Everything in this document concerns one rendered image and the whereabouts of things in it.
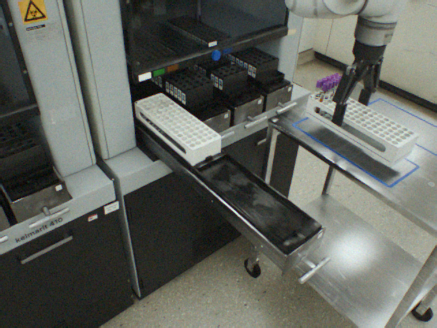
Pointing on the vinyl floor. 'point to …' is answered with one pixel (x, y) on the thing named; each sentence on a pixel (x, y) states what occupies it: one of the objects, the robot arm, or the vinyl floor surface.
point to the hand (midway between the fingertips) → (350, 111)
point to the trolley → (411, 292)
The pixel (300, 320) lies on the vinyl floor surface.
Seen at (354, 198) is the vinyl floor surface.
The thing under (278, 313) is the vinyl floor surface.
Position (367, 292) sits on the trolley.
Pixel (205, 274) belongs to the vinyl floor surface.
